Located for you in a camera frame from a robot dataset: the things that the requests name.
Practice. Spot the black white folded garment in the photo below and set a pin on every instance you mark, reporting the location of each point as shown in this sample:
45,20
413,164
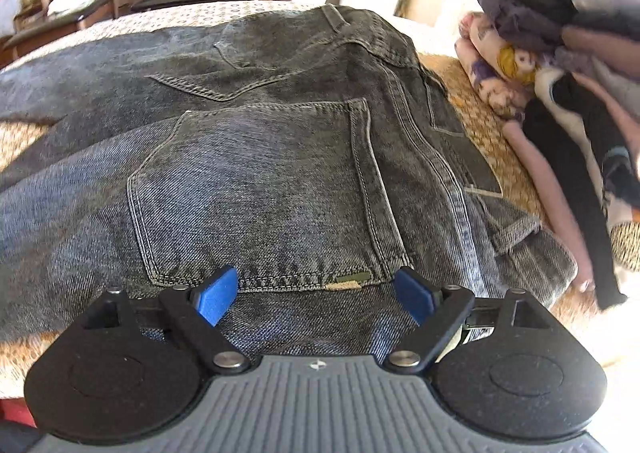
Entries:
592,148

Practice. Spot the patterned beige tablecloth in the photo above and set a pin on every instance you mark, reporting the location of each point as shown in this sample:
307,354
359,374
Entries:
490,132

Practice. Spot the pink cartoon print folded garment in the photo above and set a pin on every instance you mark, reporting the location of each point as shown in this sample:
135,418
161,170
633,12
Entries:
502,75

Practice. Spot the dark grey denim jeans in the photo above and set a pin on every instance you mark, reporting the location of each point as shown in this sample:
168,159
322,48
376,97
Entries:
260,157

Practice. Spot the mauve folded garments stack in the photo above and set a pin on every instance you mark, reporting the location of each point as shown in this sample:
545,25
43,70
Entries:
600,42

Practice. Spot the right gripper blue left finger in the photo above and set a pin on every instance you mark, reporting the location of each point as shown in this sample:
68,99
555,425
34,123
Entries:
192,314

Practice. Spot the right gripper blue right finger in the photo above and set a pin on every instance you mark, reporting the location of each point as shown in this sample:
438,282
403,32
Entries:
439,312

